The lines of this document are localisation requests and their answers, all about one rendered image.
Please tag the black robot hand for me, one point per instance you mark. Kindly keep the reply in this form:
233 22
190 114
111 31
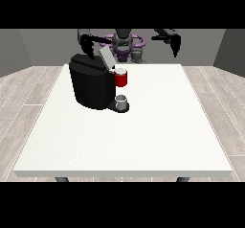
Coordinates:
174 41
86 44

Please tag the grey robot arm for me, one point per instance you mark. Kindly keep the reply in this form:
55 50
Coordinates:
172 31
83 31

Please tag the pale grey machine lid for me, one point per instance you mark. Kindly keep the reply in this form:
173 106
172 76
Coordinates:
107 58

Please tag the black coffee machine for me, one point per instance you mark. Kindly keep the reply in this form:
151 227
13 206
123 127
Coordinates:
91 85

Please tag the red pod holder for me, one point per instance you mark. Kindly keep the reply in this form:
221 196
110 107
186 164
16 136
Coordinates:
121 80

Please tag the grey robot trunk purple rings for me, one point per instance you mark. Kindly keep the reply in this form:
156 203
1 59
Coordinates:
123 43

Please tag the small grey cup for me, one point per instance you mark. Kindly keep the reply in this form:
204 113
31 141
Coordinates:
121 102

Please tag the dark table leg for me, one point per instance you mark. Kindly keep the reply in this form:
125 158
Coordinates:
62 179
183 179

